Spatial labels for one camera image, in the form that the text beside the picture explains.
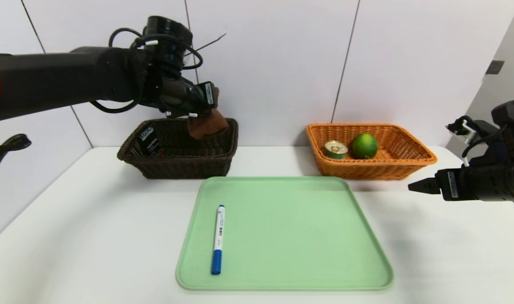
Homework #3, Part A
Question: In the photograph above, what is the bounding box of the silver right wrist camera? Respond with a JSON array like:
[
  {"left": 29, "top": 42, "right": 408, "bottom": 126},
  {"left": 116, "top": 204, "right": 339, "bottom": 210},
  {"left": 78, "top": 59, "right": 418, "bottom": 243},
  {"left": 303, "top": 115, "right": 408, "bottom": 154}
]
[{"left": 447, "top": 116, "right": 481, "bottom": 146}]

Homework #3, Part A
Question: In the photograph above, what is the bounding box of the black camera cable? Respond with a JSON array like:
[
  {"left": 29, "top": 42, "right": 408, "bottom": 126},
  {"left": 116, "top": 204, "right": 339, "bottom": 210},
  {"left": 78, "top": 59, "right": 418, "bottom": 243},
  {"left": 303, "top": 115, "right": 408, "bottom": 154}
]
[
  {"left": 463, "top": 126, "right": 507, "bottom": 167},
  {"left": 108, "top": 28, "right": 203, "bottom": 71}
]

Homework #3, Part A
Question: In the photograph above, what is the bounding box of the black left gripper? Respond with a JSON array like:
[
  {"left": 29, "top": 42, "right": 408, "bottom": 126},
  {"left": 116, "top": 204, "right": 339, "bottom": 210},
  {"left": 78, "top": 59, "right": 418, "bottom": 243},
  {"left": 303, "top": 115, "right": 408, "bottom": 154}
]
[{"left": 181, "top": 81, "right": 218, "bottom": 113}]

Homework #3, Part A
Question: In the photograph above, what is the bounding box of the black right camera cable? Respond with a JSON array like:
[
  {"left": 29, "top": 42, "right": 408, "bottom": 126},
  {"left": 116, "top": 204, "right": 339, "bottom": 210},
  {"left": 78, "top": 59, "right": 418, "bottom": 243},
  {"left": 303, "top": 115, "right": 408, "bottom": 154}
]
[{"left": 463, "top": 126, "right": 507, "bottom": 167}]

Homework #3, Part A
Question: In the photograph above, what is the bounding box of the black facial cleanser tube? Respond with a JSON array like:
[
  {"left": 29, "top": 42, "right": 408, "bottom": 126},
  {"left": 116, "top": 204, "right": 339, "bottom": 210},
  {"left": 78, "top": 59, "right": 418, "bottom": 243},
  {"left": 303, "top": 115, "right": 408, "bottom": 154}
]
[{"left": 138, "top": 124, "right": 162, "bottom": 157}]

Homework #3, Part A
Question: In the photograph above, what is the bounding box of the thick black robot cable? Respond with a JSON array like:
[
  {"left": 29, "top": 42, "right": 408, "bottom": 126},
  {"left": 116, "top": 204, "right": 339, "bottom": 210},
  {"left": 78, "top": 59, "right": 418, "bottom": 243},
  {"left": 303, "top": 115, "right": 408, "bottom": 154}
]
[{"left": 0, "top": 134, "right": 32, "bottom": 199}]

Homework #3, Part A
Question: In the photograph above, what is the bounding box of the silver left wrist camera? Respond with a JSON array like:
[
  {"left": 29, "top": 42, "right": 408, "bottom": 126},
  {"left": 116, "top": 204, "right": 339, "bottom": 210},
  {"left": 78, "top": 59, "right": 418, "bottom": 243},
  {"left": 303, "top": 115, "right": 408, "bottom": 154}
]
[{"left": 163, "top": 109, "right": 199, "bottom": 119}]

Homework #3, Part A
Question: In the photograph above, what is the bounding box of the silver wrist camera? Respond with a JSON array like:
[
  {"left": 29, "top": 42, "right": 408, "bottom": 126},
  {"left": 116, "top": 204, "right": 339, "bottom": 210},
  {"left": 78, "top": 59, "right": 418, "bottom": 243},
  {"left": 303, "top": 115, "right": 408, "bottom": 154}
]
[
  {"left": 163, "top": 109, "right": 199, "bottom": 119},
  {"left": 447, "top": 116, "right": 481, "bottom": 146}
]

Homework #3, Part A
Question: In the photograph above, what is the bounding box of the black left camera cable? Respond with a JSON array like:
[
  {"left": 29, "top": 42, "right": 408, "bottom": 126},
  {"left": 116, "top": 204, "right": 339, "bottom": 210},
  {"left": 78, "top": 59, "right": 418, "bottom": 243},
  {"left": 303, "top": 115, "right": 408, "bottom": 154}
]
[{"left": 108, "top": 28, "right": 203, "bottom": 71}]

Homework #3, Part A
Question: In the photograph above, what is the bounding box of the white marker with blue cap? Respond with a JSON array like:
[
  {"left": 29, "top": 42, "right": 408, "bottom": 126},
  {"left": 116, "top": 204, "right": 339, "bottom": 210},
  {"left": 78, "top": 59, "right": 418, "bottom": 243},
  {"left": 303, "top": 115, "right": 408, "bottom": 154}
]
[{"left": 211, "top": 205, "right": 226, "bottom": 275}]

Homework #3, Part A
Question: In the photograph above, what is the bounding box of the tin can with pull tab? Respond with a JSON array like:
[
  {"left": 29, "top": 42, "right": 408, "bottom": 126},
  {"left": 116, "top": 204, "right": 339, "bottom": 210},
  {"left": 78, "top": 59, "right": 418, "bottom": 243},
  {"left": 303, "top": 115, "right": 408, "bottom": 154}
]
[{"left": 324, "top": 140, "right": 349, "bottom": 160}]

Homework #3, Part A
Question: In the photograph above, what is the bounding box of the light green plastic tray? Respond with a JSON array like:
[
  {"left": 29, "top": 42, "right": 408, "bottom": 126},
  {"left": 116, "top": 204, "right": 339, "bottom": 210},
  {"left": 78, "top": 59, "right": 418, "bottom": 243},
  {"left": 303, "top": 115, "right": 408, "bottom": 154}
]
[{"left": 176, "top": 176, "right": 394, "bottom": 291}]

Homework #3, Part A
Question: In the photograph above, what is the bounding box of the dark brown wicker basket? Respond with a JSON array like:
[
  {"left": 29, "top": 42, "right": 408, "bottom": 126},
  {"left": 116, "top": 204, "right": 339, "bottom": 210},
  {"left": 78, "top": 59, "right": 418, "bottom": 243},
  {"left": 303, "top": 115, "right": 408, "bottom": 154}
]
[{"left": 117, "top": 118, "right": 239, "bottom": 179}]

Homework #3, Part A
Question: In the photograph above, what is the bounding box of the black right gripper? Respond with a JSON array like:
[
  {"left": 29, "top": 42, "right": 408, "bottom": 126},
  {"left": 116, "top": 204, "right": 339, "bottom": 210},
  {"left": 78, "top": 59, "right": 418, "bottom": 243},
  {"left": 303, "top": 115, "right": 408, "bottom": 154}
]
[{"left": 408, "top": 166, "right": 506, "bottom": 202}]

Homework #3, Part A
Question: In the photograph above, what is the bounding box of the brown towel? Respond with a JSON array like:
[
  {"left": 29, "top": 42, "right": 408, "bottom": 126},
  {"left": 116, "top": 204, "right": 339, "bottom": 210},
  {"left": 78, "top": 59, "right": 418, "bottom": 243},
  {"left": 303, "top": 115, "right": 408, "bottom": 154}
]
[{"left": 187, "top": 87, "right": 229, "bottom": 140}]

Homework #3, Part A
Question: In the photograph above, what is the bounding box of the orange wicker basket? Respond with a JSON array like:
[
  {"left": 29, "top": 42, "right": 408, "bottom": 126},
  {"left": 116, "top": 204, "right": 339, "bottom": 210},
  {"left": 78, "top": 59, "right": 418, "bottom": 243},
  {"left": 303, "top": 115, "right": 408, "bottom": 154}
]
[{"left": 306, "top": 123, "right": 438, "bottom": 181}]

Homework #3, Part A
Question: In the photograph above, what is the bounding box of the green lime fruit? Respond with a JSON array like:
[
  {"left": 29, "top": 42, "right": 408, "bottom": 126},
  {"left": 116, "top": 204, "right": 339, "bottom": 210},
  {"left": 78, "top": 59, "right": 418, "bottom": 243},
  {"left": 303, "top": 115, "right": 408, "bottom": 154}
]
[{"left": 352, "top": 133, "right": 379, "bottom": 160}]

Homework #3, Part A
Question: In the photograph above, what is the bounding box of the black cable with white tag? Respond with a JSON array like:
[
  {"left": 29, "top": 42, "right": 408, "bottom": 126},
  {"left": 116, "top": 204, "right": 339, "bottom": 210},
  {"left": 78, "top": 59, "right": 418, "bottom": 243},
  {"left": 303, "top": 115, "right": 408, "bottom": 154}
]
[{"left": 89, "top": 98, "right": 144, "bottom": 114}]

